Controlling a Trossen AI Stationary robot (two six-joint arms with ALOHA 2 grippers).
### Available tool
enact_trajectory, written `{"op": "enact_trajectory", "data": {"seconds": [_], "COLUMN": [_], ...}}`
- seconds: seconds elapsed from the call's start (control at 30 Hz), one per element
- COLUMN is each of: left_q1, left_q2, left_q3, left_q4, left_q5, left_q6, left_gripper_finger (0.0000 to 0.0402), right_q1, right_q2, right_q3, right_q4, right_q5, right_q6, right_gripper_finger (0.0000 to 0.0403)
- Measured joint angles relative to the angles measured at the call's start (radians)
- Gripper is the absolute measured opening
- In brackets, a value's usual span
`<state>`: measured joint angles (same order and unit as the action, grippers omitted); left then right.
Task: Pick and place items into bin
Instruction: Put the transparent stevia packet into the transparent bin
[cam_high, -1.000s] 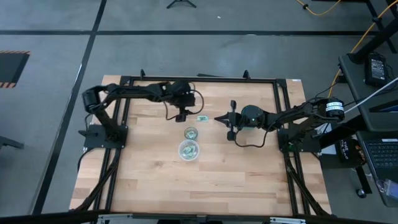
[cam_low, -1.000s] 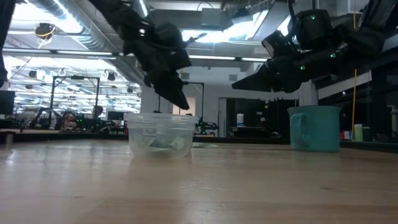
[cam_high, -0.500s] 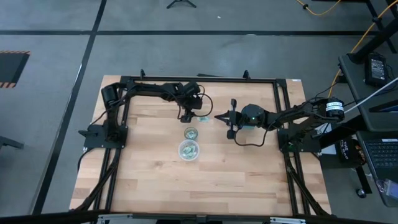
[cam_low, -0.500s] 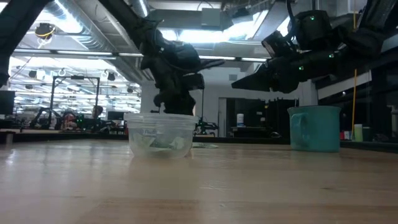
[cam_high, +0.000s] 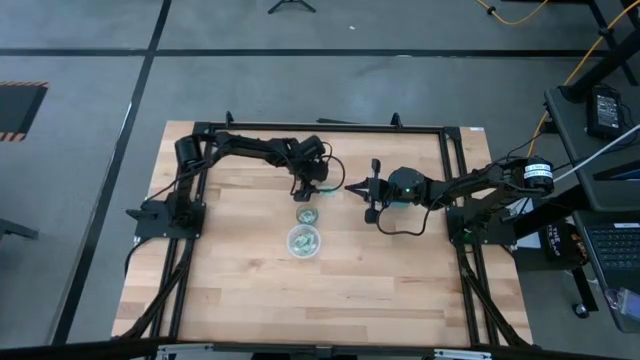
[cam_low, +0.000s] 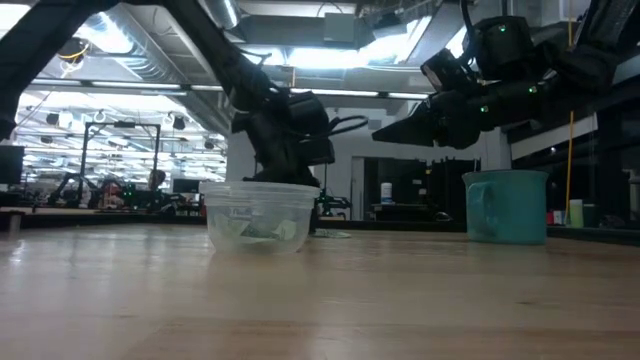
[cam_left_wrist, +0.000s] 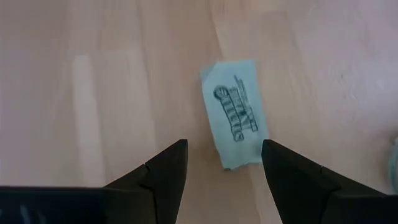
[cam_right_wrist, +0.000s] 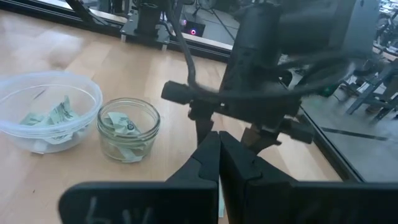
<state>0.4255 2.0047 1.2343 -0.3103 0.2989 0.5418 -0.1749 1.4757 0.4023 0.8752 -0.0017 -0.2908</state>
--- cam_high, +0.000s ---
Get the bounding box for black power brick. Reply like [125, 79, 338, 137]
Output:
[585, 85, 625, 140]

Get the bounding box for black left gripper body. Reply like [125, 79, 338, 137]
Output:
[292, 154, 331, 201]

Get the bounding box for black tripod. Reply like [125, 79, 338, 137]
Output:
[267, 0, 317, 15]

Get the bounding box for black hazard striped mat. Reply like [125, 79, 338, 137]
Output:
[0, 80, 50, 143]

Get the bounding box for black bag with lettering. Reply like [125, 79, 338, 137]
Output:
[539, 222, 589, 264]

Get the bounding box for white cable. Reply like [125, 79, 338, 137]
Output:
[554, 122, 640, 182]

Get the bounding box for black stand leg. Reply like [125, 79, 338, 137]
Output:
[0, 218, 40, 241]

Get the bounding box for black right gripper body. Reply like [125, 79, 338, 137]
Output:
[363, 158, 429, 225]

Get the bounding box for black aluminium table frame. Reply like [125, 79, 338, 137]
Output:
[0, 110, 640, 360]

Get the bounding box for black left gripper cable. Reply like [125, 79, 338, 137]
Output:
[319, 142, 347, 194]

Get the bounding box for dark side desk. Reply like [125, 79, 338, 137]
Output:
[543, 84, 640, 214]

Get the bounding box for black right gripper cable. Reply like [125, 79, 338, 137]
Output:
[374, 204, 434, 237]

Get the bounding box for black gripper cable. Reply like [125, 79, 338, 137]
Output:
[319, 142, 347, 194]
[374, 204, 434, 237]

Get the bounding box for clear plastic cup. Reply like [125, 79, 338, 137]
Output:
[285, 223, 322, 260]

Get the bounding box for clear glass jar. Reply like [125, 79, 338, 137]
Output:
[295, 203, 320, 226]

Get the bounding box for yellow cable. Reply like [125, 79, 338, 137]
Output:
[474, 0, 640, 159]

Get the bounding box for dark laptop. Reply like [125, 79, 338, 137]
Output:
[582, 222, 640, 334]

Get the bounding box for black stand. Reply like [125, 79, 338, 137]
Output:
[557, 0, 640, 104]

